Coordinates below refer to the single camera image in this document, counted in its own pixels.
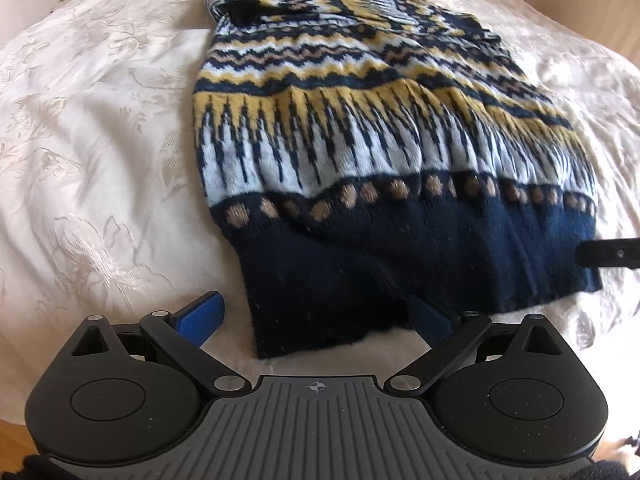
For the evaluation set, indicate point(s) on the cream embroidered bedspread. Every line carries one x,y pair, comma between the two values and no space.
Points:
100,135

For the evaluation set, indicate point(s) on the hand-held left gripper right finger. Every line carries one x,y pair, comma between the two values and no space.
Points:
432,321

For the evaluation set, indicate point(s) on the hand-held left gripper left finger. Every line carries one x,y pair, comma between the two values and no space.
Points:
200,317

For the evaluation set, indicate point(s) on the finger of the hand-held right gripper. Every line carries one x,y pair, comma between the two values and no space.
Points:
607,255

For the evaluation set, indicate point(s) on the navy yellow patterned knit sweater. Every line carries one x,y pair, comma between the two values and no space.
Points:
390,150

